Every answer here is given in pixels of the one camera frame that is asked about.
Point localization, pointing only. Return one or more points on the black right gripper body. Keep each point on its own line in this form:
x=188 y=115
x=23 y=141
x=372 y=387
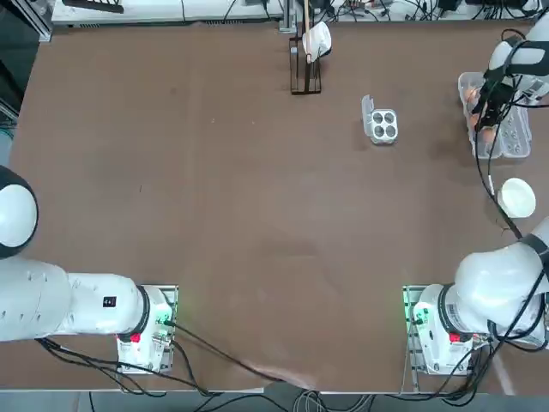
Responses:
x=493 y=105

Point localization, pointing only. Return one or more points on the brown egg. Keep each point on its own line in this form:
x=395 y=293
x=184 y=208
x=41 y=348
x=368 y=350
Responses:
x=473 y=121
x=472 y=93
x=488 y=136

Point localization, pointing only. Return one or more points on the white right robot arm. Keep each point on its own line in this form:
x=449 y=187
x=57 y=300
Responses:
x=493 y=274

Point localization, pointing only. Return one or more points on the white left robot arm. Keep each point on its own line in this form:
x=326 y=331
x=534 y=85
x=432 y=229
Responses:
x=43 y=300

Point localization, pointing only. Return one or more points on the transparent twelve-slot egg tray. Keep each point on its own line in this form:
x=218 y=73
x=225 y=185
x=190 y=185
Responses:
x=517 y=133

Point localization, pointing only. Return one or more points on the clear four-slot egg tray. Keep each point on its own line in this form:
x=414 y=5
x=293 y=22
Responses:
x=383 y=122

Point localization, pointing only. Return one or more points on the white round bowl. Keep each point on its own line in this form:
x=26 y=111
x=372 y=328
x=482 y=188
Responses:
x=518 y=197

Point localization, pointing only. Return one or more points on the wooden rod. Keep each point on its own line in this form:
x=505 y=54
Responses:
x=308 y=13

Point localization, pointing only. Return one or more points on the black ribbed device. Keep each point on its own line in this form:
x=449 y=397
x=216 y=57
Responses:
x=94 y=4

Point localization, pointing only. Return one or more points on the aluminium camera post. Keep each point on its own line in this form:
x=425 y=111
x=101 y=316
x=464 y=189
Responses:
x=288 y=15

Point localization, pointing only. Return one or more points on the aluminium frame corner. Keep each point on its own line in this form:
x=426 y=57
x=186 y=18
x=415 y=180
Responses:
x=40 y=21

